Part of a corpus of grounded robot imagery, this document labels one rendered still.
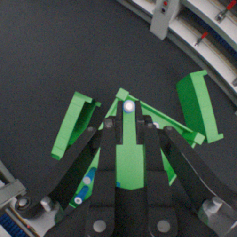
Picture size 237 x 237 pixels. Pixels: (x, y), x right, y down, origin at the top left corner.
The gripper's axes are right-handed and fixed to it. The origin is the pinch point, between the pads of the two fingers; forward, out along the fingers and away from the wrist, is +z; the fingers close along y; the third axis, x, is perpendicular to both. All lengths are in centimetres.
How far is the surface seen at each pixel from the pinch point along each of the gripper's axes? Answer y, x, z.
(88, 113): -22, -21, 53
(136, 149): 1.9, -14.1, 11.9
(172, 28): 22, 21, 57
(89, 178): -8.5, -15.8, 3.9
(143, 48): 9, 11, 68
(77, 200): -11.6, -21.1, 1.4
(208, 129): 33, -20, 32
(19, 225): -59, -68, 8
